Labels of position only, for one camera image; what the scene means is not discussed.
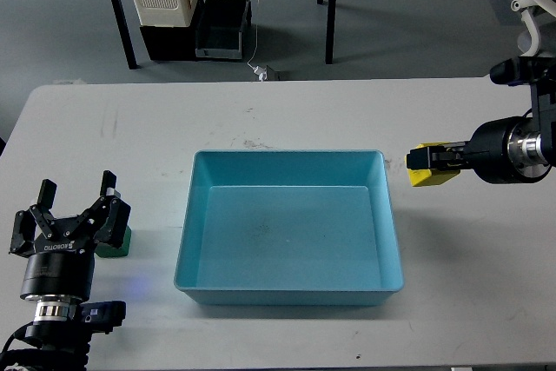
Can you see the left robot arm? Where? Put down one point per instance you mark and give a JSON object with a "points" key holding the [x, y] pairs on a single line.
{"points": [[58, 337]]}

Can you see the black open bin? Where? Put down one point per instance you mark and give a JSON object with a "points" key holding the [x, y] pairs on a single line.
{"points": [[221, 32]]}

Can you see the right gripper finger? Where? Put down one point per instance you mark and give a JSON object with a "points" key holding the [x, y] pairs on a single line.
{"points": [[437, 155]]}

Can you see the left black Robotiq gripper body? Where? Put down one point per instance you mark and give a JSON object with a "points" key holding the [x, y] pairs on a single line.
{"points": [[60, 261]]}

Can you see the black table leg left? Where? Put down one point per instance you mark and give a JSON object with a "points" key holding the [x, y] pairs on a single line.
{"points": [[124, 35]]}

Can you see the black crate under cream crate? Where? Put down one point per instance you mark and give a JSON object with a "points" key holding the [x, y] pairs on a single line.
{"points": [[168, 44]]}

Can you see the green block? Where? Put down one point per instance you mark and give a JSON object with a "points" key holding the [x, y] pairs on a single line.
{"points": [[104, 250]]}

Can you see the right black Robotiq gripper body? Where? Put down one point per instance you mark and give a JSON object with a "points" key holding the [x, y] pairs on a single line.
{"points": [[494, 152]]}

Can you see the white office chair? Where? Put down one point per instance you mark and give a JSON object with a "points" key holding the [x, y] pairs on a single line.
{"points": [[538, 16]]}

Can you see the yellow block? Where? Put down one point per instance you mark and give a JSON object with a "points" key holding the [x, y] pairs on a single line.
{"points": [[420, 170]]}

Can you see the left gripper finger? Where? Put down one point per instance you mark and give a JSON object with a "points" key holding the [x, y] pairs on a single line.
{"points": [[33, 231], [104, 221]]}

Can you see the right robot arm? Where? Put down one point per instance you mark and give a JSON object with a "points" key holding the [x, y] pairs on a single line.
{"points": [[539, 74]]}

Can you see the blue plastic box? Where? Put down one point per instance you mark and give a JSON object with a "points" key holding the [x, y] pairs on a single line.
{"points": [[289, 228]]}

